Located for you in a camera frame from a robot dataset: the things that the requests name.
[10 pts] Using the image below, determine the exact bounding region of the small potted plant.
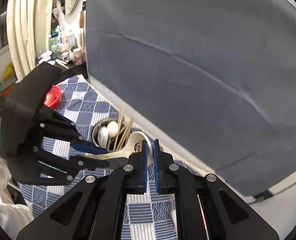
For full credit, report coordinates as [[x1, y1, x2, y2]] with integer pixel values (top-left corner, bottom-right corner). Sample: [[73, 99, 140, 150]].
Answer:
[[70, 44, 78, 53]]

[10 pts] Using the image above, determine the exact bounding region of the wooden chopstick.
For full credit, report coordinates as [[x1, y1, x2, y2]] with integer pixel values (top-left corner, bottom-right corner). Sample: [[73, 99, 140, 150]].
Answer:
[[117, 118, 134, 150], [113, 107, 125, 151], [108, 125, 127, 152]]

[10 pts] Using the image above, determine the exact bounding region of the cream ceramic soup spoon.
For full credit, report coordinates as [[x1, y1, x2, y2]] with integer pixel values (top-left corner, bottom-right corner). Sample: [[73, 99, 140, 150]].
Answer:
[[85, 131, 153, 166]]

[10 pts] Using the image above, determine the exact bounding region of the red plastic basket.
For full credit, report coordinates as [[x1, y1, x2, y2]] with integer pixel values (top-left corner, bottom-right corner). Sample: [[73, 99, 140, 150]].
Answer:
[[44, 86, 62, 109]]

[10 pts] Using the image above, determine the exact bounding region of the grey upholstered sofa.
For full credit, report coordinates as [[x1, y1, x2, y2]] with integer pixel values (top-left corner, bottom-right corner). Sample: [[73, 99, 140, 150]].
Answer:
[[86, 0, 296, 196]]

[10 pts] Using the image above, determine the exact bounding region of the dark side table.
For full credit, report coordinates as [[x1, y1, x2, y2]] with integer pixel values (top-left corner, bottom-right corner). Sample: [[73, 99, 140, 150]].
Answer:
[[35, 57, 89, 79]]

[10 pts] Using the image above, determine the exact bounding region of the black cylindrical utensil holder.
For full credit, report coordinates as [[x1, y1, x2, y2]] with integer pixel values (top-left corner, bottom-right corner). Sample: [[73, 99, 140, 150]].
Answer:
[[91, 118, 127, 152]]

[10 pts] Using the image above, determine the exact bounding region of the white round spoon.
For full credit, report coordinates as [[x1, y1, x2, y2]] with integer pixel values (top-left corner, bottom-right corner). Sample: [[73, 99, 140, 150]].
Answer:
[[107, 121, 118, 138]]

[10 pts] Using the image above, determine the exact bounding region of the blue white patterned tablecloth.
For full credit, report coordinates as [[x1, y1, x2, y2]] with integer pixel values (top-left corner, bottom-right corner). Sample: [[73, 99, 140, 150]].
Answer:
[[18, 74, 204, 240]]

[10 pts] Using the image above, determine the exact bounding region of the white bottle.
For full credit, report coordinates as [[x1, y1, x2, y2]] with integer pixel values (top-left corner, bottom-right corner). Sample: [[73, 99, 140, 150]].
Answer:
[[67, 30, 76, 50]]

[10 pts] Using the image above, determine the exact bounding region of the white blue patterned ceramic spoon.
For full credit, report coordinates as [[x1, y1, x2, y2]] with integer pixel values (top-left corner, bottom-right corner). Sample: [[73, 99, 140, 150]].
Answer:
[[97, 126, 109, 148]]

